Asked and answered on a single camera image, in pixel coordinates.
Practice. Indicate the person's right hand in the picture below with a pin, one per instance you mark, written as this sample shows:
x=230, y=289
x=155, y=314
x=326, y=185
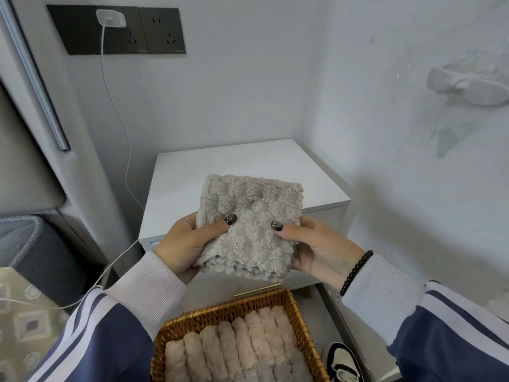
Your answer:
x=326, y=254

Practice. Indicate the person's left hand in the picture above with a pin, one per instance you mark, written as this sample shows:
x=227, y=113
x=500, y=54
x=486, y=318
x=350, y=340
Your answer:
x=179, y=250

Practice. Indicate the orange wicker basket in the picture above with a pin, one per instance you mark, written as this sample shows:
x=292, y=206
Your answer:
x=222, y=310

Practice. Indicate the single grey towel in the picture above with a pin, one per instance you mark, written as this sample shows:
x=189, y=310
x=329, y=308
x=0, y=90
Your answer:
x=250, y=206
x=250, y=375
x=265, y=373
x=301, y=367
x=283, y=371

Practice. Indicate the person's left forearm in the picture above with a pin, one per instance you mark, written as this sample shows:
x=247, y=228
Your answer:
x=111, y=334

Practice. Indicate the person's right forearm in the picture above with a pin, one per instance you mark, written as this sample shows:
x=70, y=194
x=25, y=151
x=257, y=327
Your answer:
x=437, y=330

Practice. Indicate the person's right shoe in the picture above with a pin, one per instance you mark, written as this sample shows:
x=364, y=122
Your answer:
x=342, y=364

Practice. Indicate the white nightstand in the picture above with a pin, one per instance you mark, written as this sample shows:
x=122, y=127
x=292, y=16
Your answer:
x=246, y=163

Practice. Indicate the patterned beige bedspread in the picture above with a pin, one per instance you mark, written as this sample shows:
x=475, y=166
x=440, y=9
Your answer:
x=28, y=338

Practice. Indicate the grey padded headboard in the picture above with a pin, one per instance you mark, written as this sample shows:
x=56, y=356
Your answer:
x=24, y=167

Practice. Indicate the silver headboard trim strip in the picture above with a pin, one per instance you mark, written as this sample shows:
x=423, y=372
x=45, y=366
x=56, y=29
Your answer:
x=36, y=83

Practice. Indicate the white charger plug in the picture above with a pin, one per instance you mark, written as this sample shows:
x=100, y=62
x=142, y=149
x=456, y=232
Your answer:
x=111, y=18

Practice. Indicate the narrow black wall socket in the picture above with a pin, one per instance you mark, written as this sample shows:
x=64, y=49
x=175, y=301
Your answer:
x=163, y=31

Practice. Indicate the wide black wall socket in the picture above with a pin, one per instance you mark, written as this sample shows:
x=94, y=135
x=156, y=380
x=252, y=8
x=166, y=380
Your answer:
x=73, y=31

